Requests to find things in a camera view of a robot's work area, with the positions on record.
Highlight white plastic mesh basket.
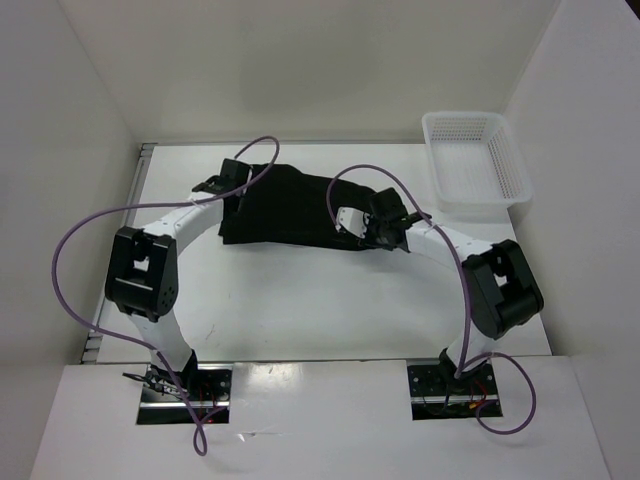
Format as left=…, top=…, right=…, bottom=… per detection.
left=421, top=111, right=533, bottom=213

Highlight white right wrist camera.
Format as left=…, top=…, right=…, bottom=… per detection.
left=335, top=206, right=371, bottom=240

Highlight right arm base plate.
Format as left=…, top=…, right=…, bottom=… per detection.
left=407, top=359, right=502, bottom=421

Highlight aluminium table edge rail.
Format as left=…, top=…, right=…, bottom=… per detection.
left=80, top=143, right=156, bottom=365

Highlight black shorts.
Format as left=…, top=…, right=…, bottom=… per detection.
left=219, top=164, right=377, bottom=251

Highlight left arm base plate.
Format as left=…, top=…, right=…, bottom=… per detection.
left=124, top=363, right=233, bottom=425

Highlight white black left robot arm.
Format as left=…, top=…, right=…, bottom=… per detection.
left=105, top=159, right=253, bottom=400

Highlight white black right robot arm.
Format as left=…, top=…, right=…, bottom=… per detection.
left=338, top=188, right=544, bottom=393

